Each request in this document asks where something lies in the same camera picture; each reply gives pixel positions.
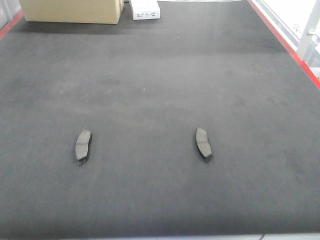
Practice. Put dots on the white labelled box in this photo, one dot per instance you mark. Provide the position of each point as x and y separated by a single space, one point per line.
145 9

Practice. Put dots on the grey brake pad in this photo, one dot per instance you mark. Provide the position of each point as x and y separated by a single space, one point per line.
202 144
83 146

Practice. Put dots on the grey conveyor side post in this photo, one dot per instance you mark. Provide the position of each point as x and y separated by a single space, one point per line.
305 49

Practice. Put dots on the cardboard box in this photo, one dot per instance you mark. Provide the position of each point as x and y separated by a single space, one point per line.
73 11

